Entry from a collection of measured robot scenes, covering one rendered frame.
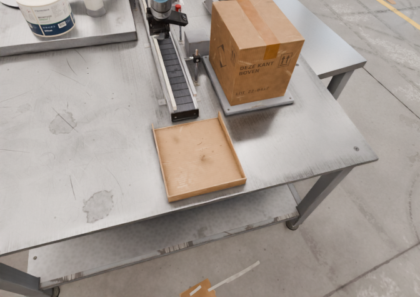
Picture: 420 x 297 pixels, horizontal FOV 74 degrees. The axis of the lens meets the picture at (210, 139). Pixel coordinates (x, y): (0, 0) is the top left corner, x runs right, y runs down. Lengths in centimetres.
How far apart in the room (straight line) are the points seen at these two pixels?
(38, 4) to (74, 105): 47
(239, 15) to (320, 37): 66
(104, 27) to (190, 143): 76
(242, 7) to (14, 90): 97
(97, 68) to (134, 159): 52
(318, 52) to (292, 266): 117
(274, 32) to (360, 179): 143
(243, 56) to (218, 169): 39
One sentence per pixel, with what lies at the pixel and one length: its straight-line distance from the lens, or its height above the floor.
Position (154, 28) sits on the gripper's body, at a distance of 117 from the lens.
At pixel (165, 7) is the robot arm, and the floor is 116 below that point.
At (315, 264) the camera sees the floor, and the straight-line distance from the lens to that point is 184.
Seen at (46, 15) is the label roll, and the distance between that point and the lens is 147.
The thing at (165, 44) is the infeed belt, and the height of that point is 88.
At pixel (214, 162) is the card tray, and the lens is 97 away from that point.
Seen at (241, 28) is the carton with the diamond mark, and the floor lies 112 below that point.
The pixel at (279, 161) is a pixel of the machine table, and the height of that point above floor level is 83.
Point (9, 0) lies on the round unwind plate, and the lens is 186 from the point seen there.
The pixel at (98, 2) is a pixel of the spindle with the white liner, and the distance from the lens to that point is 158.
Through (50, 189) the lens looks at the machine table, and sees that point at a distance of 103.
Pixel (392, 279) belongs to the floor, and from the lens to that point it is 202.
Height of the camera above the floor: 166
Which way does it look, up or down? 54 degrees down
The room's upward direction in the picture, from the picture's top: 5 degrees clockwise
